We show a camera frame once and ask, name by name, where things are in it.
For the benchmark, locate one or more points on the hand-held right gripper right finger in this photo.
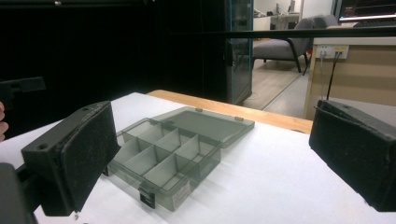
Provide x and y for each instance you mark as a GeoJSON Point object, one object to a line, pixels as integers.
{"type": "Point", "coordinates": [358, 155]}

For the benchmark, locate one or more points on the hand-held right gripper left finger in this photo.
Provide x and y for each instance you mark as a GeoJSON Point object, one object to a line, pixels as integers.
{"type": "Point", "coordinates": [77, 155]}

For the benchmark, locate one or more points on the transparent grey compartment box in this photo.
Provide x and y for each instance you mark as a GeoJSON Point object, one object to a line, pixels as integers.
{"type": "Point", "coordinates": [174, 146]}

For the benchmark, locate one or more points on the light wooden desk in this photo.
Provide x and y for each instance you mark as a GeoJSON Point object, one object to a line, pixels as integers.
{"type": "Point", "coordinates": [367, 77]}

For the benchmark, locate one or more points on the dark curtain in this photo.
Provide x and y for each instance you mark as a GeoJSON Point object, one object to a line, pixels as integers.
{"type": "Point", "coordinates": [93, 46]}

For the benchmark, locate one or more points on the white table board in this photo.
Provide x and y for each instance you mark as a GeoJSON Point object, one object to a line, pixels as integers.
{"type": "Point", "coordinates": [264, 174]}

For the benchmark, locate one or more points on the white power socket strip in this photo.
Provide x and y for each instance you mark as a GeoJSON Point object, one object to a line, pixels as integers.
{"type": "Point", "coordinates": [331, 51]}

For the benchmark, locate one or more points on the black keyboard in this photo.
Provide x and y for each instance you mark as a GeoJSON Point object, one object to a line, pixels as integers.
{"type": "Point", "coordinates": [376, 23]}

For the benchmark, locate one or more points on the grey armchair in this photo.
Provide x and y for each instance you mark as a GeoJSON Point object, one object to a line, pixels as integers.
{"type": "Point", "coordinates": [280, 46]}

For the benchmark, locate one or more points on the wooden table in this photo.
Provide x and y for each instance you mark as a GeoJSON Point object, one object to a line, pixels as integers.
{"type": "Point", "coordinates": [224, 109]}

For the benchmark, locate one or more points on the computer monitor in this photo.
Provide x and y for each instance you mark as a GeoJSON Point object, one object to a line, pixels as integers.
{"type": "Point", "coordinates": [367, 9]}

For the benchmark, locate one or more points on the black cabinet with glass door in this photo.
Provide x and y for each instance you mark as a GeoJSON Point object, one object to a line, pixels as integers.
{"type": "Point", "coordinates": [239, 62]}

